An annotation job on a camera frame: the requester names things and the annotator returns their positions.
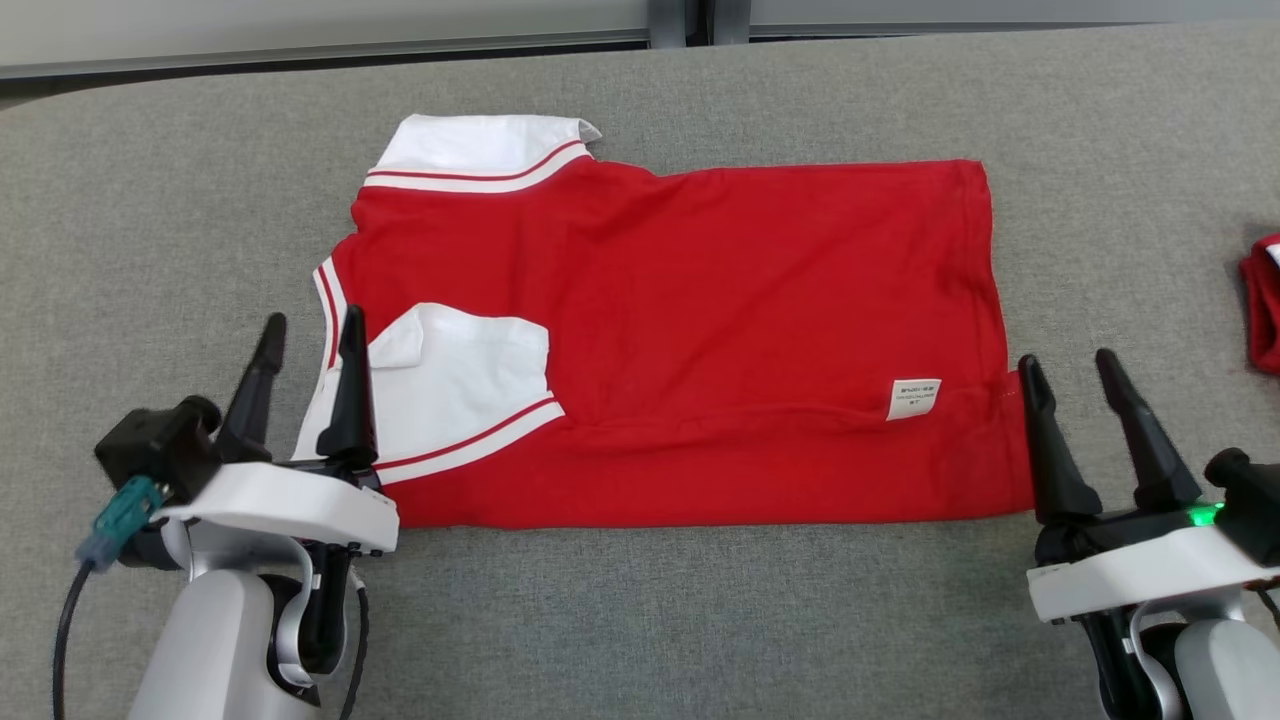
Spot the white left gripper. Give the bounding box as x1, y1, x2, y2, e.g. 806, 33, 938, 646
150, 306, 401, 555

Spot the red polo shirt white collar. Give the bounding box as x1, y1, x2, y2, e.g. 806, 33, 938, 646
290, 113, 1036, 529

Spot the grey partition post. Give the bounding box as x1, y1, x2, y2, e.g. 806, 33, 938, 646
648, 0, 753, 49

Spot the thin black cable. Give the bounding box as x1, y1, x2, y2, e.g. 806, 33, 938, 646
338, 583, 374, 720
52, 555, 101, 720

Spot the grey partition base rail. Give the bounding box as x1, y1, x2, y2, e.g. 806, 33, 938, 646
0, 28, 653, 81
750, 16, 1280, 41

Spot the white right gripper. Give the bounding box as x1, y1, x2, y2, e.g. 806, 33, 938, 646
1017, 348, 1280, 625

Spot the red shorts white trim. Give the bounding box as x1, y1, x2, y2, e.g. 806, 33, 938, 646
1238, 233, 1280, 377

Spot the teal left cable connector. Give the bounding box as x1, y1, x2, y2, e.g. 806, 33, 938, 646
78, 475, 166, 571

